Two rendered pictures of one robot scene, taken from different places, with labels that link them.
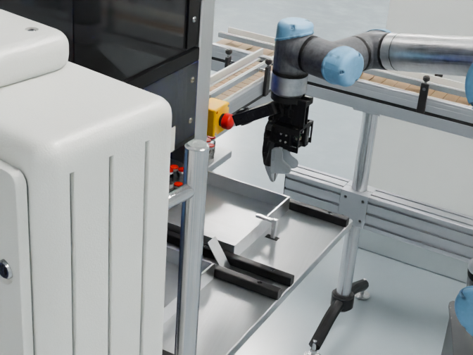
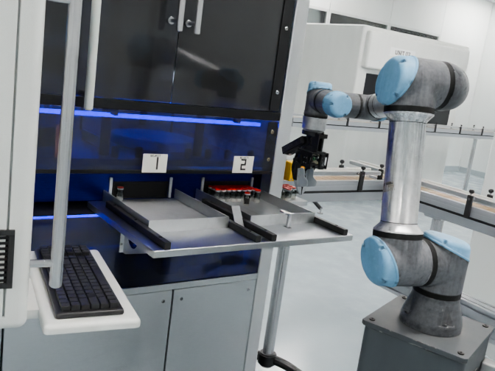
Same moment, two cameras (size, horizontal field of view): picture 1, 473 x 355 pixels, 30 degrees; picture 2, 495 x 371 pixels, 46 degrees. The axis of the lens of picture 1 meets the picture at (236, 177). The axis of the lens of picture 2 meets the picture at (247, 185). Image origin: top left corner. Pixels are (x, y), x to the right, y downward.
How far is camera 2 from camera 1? 91 cm
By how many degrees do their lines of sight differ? 30
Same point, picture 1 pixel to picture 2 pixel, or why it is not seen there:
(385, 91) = (444, 201)
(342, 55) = (334, 93)
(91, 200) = not seen: outside the picture
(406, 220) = not seen: hidden behind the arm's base
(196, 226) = (71, 23)
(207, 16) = (289, 95)
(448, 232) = (482, 318)
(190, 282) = (66, 62)
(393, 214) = not seen: hidden behind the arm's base
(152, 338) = (25, 74)
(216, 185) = (278, 205)
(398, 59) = (376, 104)
